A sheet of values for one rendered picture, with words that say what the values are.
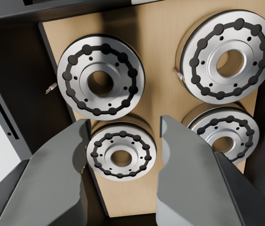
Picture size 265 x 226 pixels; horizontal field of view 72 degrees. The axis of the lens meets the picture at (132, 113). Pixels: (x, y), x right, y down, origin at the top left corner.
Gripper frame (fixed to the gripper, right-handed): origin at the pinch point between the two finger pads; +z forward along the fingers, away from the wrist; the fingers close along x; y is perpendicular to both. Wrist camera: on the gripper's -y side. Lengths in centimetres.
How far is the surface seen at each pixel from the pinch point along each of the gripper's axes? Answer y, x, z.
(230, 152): 11.0, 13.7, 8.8
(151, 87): 2.3, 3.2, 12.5
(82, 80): -0.2, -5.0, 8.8
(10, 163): 26.3, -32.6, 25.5
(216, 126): 7.1, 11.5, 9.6
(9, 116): 0.6, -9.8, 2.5
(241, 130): 7.6, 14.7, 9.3
